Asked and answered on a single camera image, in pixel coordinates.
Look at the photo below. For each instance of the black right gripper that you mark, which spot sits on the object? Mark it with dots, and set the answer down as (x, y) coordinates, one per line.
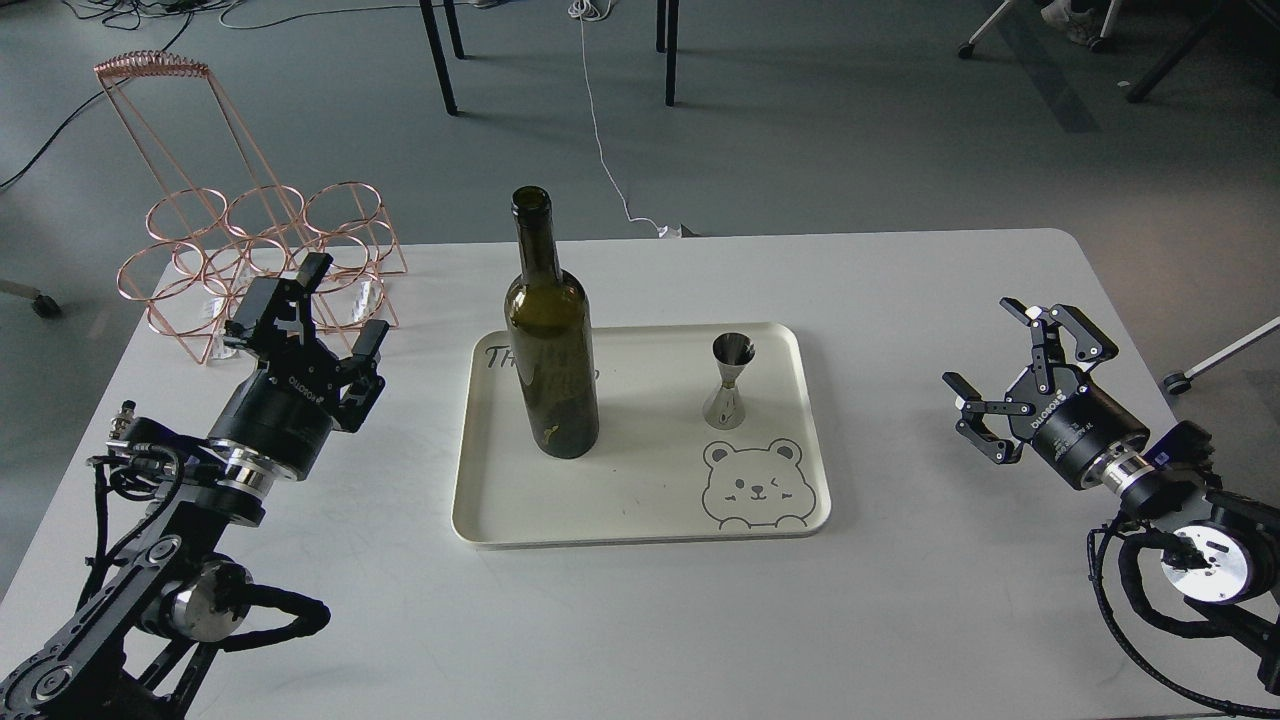
(1075, 422)

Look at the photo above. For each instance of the chair caster left edge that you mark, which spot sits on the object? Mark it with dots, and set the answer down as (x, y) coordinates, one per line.
(41, 304)

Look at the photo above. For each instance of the silver metal jigger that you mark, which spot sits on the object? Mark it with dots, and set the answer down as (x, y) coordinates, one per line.
(724, 409)

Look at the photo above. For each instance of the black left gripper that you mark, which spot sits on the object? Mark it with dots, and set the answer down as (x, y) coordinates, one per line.
(300, 391)

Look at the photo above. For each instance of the office chair base right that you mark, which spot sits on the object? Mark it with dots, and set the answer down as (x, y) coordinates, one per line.
(1097, 32)

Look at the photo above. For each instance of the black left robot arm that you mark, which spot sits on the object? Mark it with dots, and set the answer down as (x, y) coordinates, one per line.
(161, 601)

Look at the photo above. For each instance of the dark green wine bottle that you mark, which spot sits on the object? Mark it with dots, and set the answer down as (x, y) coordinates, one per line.
(548, 321)

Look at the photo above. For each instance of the cream bear serving tray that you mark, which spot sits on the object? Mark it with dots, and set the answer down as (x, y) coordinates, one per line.
(658, 472)

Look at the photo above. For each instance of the copper wire wine rack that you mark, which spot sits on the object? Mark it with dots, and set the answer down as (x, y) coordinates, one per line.
(209, 240)

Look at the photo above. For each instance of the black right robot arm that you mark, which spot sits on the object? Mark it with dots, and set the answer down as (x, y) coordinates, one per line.
(1190, 553)

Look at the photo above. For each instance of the chair leg with caster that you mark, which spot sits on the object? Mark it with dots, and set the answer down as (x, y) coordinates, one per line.
(1177, 383)

